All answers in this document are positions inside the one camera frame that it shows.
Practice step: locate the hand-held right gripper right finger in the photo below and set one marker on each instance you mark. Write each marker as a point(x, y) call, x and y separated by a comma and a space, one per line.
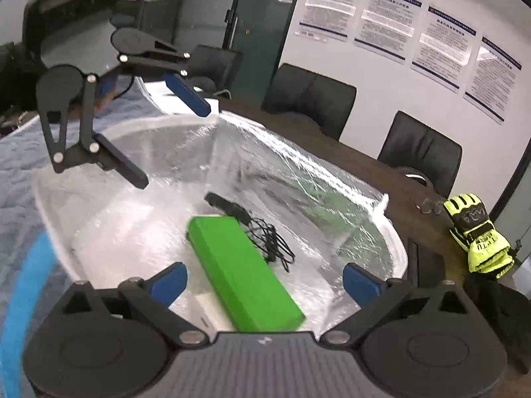
point(361, 284)

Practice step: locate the black office chair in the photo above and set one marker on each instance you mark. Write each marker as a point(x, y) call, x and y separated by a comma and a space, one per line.
point(309, 99)
point(421, 149)
point(215, 68)

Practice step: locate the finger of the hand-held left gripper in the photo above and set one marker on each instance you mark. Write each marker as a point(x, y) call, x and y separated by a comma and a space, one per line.
point(186, 93)
point(124, 166)

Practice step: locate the stack of white papers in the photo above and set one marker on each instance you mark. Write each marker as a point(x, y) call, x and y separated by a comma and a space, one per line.
point(166, 95)

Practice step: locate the clear plastic lined bin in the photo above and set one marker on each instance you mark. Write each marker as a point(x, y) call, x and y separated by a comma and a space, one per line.
point(290, 174)

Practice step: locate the green box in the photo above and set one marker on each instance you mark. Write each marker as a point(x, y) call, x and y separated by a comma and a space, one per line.
point(244, 273)

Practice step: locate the yellow black glove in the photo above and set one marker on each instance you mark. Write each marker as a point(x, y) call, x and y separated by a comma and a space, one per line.
point(477, 236)

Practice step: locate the white wall poster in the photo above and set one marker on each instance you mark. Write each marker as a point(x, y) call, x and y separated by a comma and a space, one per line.
point(493, 78)
point(330, 6)
point(388, 25)
point(444, 47)

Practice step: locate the person's left forearm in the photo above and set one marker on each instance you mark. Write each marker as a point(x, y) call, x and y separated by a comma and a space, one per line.
point(16, 74)

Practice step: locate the blue quilted blanket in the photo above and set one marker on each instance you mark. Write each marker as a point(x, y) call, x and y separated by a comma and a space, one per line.
point(16, 166)

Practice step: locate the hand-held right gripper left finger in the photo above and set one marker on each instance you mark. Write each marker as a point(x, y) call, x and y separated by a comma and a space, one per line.
point(168, 284)

